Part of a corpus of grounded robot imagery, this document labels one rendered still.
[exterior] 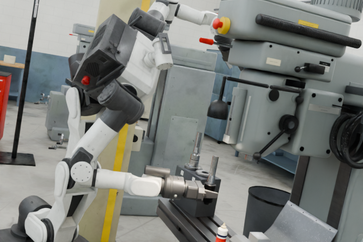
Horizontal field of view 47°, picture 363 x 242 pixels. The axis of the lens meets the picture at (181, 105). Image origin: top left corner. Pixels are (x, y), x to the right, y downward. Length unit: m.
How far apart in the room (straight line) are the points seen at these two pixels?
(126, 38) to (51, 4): 8.78
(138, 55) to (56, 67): 8.81
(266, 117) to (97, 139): 0.61
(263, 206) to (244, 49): 2.16
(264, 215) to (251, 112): 2.11
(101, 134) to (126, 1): 1.79
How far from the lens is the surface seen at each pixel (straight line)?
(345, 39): 1.62
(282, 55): 1.50
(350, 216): 1.82
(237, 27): 1.44
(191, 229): 1.87
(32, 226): 2.20
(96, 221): 3.43
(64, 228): 2.10
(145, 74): 1.62
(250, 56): 1.51
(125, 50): 1.60
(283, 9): 1.48
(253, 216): 3.61
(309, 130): 1.63
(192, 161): 2.07
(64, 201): 1.97
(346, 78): 1.72
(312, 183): 1.93
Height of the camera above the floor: 1.61
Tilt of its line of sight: 6 degrees down
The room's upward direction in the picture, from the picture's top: 11 degrees clockwise
